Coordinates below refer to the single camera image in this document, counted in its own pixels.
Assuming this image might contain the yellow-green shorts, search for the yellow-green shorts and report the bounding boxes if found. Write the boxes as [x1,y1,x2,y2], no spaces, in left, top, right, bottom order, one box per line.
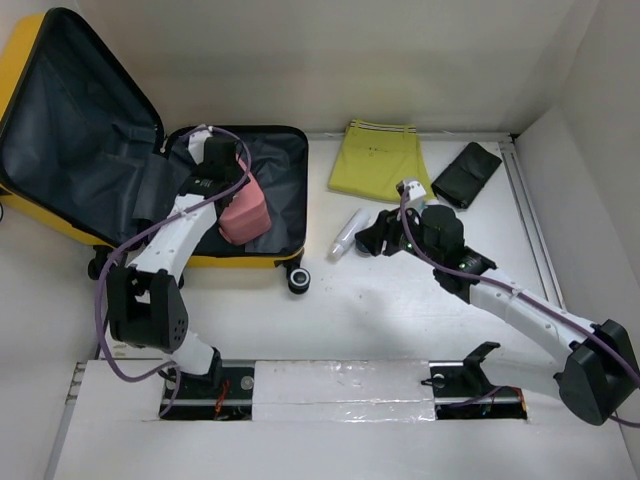
[328,119,435,203]

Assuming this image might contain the white bottle pink-teal cap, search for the white bottle pink-teal cap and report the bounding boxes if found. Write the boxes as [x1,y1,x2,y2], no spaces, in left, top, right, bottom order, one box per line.
[417,199,440,213]

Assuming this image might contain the white tube bottle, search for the white tube bottle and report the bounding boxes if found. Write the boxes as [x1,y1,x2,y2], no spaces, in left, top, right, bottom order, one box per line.
[327,209,370,261]

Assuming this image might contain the black leather pouch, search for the black leather pouch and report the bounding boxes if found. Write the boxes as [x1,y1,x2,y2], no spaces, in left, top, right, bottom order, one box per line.
[431,142,502,210]

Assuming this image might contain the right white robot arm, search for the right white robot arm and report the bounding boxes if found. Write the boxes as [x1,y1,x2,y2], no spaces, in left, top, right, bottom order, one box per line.
[356,205,639,426]

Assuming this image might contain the aluminium side rail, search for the aluminium side rail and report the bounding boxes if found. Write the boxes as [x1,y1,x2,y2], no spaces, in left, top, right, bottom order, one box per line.
[498,134,566,308]

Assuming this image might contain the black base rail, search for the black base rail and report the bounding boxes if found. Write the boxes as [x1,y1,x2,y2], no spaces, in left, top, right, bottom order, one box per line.
[160,360,528,423]

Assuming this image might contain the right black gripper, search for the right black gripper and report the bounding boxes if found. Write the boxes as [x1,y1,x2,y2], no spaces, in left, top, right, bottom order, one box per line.
[353,202,442,267]

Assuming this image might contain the pink toiletry case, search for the pink toiletry case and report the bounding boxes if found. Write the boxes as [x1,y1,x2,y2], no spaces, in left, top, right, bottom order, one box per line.
[218,174,272,245]

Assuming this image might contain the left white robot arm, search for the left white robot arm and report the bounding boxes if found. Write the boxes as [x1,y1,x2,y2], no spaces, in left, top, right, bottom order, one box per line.
[106,136,249,397]

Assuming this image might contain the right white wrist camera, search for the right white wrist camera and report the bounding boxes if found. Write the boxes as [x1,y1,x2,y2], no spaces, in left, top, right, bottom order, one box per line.
[396,178,427,210]

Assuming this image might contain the round dark blue tin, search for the round dark blue tin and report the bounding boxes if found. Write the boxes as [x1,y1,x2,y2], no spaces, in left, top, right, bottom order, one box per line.
[354,240,372,257]

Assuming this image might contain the yellow hard-shell suitcase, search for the yellow hard-shell suitcase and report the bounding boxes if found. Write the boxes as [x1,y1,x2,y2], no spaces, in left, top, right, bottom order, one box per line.
[1,7,311,294]

